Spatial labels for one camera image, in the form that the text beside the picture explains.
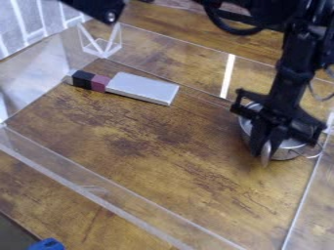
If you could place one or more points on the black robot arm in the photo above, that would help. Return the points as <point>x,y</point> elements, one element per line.
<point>306,21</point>

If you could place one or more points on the silver metal pot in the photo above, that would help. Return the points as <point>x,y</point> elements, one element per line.
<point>294,146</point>

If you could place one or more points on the blue object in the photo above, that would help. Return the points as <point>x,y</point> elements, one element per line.
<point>47,244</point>

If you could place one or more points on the clear acrylic triangular bracket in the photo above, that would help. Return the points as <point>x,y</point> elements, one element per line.
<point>99,47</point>

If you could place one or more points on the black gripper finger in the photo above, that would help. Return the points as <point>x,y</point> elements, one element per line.
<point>258,135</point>
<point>277,136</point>

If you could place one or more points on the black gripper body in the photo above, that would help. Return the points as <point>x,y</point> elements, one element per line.
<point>304,127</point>

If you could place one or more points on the spoon with yellow handle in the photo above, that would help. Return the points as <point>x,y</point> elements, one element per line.
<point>265,154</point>

